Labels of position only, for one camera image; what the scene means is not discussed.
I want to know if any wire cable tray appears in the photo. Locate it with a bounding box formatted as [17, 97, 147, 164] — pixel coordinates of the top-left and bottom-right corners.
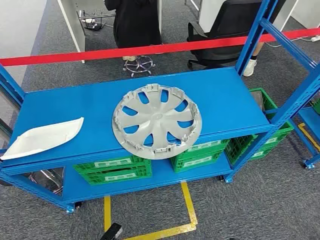
[78, 9, 117, 32]

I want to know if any grey wheel hubcap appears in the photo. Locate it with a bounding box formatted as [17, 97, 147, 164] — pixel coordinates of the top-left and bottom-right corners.
[112, 83, 203, 161]

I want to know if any green plastic crate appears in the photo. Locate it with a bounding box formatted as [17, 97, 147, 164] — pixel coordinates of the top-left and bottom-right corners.
[170, 139, 231, 157]
[79, 163, 153, 186]
[311, 98, 320, 115]
[226, 142, 281, 166]
[171, 150, 224, 174]
[225, 87, 295, 157]
[72, 154, 152, 174]

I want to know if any red barrier tape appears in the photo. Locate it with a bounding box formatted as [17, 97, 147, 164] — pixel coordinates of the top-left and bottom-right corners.
[0, 27, 320, 67]

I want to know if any chrome chair base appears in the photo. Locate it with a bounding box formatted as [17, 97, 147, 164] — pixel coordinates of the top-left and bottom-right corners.
[122, 55, 156, 78]

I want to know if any white furniture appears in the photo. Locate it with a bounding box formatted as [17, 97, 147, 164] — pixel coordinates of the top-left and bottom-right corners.
[275, 0, 320, 30]

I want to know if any black office chair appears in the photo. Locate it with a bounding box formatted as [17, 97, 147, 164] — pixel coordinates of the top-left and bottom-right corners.
[186, 0, 287, 71]

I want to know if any blue metal shelf rack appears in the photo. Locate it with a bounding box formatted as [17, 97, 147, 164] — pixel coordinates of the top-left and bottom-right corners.
[291, 99, 320, 170]
[0, 0, 320, 215]

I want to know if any chrome barrier stanchion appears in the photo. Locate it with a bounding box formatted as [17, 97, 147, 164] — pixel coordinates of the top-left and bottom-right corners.
[29, 167, 65, 196]

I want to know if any white desk panel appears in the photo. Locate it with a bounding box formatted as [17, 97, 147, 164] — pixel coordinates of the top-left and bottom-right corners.
[57, 0, 86, 64]
[157, 0, 163, 34]
[198, 0, 227, 34]

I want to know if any white plastic trim part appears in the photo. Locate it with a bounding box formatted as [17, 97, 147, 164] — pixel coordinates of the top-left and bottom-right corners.
[0, 116, 85, 162]

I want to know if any person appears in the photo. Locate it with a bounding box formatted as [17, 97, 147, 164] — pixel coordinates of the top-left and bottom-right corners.
[104, 0, 163, 62]
[242, 41, 266, 78]

